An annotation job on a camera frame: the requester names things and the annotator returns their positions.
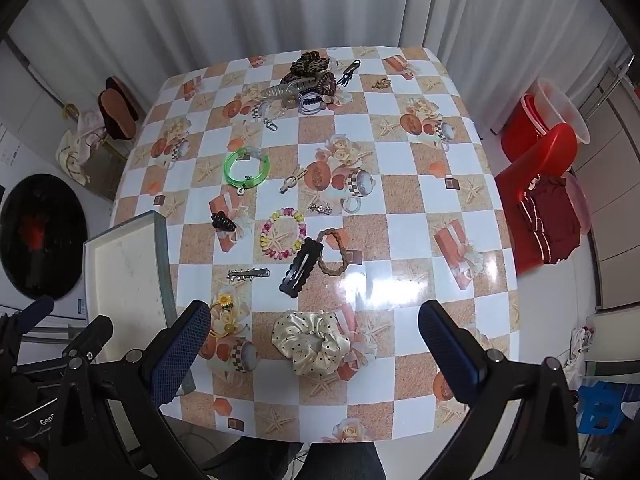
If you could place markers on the cream polka dot scrunchie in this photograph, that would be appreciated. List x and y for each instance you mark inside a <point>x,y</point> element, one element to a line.
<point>300,325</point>

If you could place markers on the white tray with grey rim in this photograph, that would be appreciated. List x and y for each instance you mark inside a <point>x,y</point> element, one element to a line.
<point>125,270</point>

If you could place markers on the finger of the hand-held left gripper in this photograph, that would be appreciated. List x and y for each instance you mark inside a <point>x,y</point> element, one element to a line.
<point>95,332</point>
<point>35,310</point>

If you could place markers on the white washing machine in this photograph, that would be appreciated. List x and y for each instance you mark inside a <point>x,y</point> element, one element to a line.
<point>40,240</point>

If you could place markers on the dark red clothes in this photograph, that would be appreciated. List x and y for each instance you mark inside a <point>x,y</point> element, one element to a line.
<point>555,220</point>

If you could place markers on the rhinestone hair clip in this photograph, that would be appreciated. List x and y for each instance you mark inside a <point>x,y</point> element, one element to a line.
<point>319,208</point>

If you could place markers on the beige cabinet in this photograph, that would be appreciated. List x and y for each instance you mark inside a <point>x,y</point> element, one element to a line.
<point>615,185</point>

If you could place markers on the checkered printed tablecloth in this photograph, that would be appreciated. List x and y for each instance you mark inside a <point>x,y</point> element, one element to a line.
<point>425,240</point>

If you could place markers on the leopard print hair claw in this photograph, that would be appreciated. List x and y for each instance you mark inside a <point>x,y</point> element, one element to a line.
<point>310,64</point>

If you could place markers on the red plastic bucket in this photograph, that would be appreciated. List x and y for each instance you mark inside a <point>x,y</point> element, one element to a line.
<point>517,130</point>

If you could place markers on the silver metal hair clip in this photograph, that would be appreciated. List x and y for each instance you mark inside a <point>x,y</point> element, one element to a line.
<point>248,273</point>

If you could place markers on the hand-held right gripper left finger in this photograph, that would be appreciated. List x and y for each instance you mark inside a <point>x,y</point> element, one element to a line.
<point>185,355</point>

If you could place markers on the blue plastic stool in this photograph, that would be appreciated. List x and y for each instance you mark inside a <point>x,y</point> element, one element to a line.
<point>600,405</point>

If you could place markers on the small black claw clip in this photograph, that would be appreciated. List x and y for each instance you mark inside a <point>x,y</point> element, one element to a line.
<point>222,222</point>

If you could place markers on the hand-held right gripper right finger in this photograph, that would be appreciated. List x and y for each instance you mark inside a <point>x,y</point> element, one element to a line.
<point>450,355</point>

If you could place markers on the cream cloth bag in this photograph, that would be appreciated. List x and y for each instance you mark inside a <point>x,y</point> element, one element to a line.
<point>75,145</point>

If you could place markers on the red plastic chair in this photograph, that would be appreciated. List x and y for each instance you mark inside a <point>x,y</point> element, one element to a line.
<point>540,160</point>

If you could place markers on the black metal hair clip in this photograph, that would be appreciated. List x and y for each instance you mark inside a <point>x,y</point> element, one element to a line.
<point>347,74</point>

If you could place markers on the small gold brooch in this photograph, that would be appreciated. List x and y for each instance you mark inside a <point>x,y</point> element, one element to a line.
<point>381,83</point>

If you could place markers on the black scalloped snap hair clip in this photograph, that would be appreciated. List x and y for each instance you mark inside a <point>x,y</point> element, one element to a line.
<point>287,287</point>

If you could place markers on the metal alligator hair clip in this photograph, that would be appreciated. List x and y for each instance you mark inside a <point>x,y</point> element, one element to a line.
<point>290,182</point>

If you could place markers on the white tote bag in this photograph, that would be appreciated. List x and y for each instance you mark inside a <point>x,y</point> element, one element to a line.
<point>582,347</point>

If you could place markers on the pink plastic basin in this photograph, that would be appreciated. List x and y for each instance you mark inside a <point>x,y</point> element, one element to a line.
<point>582,205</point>

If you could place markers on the clear plastic hair claw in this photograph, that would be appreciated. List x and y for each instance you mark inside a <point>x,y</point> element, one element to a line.
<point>280,91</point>

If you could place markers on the white curtain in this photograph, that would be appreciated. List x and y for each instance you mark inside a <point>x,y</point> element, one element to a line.
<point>300,0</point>

